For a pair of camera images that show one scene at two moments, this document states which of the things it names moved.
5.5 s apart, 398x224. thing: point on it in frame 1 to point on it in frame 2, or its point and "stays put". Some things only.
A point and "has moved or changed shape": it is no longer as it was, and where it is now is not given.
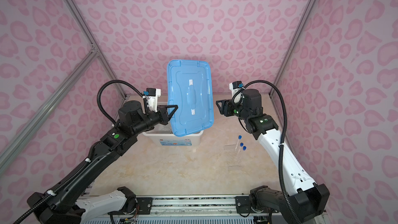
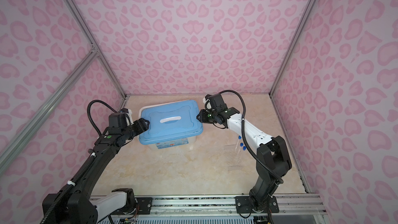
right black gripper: x=227 y=105 to x=202 y=117
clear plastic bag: x=235 y=158 stays put
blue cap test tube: x=241 y=144 stays put
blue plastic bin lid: x=189 y=88 has moved or changed shape
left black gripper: x=163 y=114 to x=141 y=126
